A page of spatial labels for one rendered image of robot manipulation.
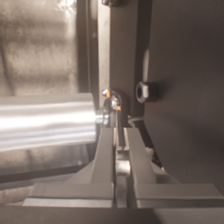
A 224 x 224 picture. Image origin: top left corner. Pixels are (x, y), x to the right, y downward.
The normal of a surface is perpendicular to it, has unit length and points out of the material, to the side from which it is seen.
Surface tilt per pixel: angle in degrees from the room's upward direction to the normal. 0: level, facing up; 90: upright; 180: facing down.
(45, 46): 0
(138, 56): 0
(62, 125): 8
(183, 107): 90
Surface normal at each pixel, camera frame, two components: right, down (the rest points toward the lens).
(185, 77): -0.97, 0.07
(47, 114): 0.21, -0.21
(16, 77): 0.24, 0.33
